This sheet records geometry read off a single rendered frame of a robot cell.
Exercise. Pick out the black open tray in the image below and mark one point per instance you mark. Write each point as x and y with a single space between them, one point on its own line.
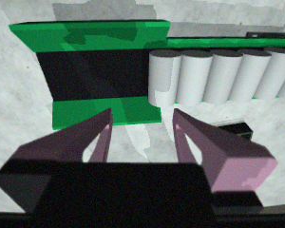
239 129

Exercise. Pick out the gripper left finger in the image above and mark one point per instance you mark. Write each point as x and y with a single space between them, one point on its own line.
69 144

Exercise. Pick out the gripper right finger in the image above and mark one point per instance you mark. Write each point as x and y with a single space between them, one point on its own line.
230 162

